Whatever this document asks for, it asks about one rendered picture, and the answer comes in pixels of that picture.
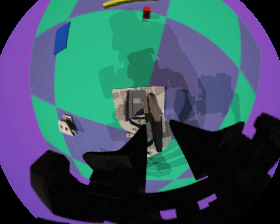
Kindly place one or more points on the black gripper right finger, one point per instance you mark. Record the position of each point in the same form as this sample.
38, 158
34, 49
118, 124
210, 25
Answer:
199, 146

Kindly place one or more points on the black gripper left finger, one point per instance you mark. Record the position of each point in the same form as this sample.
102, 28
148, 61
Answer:
132, 158

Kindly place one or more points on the yellow curved bar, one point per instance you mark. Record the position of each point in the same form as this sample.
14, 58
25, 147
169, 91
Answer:
115, 2

